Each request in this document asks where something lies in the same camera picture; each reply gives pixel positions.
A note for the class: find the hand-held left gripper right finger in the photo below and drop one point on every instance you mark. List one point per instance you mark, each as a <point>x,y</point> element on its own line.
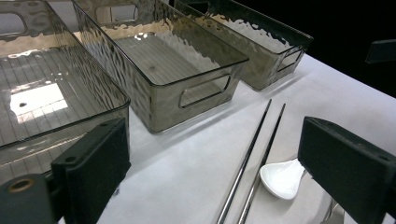
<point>345,165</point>

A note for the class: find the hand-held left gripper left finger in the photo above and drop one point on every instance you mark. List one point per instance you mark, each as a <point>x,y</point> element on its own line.
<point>93,168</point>

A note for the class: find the white ceramic spoon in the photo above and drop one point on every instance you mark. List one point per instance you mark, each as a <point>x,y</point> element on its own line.
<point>281,180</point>

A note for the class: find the metal chopstick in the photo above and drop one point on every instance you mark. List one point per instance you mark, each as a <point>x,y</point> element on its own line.
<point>246,161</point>
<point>267,149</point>

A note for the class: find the smoky clear plastic bin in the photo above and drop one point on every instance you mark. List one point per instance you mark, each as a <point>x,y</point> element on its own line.
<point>261,46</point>
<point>162,62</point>
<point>46,93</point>

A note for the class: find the black flat object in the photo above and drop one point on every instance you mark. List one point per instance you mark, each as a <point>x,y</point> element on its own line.
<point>381,51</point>

